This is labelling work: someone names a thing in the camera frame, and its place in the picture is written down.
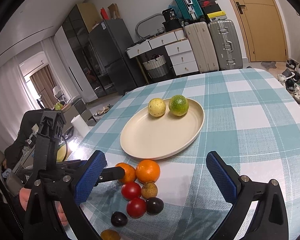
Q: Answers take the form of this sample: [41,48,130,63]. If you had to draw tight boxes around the yellow guava fruit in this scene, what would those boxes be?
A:
[148,98,166,117]

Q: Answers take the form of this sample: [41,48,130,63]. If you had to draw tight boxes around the large orange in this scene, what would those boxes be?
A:
[135,159,160,184]

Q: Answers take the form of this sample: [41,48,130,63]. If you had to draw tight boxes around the white paper roll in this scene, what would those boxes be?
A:
[71,115,91,138]

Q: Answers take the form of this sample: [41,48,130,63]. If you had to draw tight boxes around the cream oval plate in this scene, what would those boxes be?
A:
[120,99,205,160]

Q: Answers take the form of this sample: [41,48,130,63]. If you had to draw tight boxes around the checkered teal tablecloth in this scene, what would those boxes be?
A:
[71,69,300,239]

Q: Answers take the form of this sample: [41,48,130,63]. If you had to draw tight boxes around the black refrigerator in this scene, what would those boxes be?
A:
[89,19,146,95]

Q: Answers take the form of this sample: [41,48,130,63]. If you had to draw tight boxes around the black glass cabinet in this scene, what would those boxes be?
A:
[62,4,116,98]

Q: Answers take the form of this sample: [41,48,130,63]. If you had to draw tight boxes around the teal suitcase on top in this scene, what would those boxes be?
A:
[175,0,203,21]

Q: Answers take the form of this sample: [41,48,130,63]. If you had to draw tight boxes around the beige suitcase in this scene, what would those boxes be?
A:
[184,22,219,73]

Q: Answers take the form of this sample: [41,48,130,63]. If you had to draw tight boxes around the white drawer desk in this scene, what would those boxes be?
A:
[127,28,199,83]

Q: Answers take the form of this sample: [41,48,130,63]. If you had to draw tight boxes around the wooden door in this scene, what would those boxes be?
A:
[230,0,287,62]

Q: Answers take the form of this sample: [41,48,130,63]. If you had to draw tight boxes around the dark plum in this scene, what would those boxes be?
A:
[110,211,128,227]
[146,197,164,215]

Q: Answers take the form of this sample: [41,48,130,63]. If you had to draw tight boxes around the brown russet fruit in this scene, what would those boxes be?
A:
[141,182,158,199]

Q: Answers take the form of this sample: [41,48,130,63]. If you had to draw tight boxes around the shoe boxes stack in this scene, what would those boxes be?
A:
[197,0,227,23]

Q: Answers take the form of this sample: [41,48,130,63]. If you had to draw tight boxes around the woven laundry basket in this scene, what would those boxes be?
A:
[143,55,170,79]

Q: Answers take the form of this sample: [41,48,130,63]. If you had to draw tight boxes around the green lime fruit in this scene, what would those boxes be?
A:
[168,95,189,116]

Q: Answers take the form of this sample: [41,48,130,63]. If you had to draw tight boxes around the person's left hand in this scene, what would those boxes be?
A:
[19,187,69,227]

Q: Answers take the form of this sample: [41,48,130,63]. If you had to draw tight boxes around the brown fruit bottom edge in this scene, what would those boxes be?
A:
[101,229,121,240]

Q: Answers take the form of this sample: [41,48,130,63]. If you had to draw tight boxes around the silver suitcase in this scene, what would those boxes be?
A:
[208,20,243,70]

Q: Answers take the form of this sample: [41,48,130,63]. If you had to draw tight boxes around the small orange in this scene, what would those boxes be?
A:
[115,163,136,184]

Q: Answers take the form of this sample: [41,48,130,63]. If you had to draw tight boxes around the red tomato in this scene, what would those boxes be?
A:
[126,198,146,218]
[121,181,141,200]

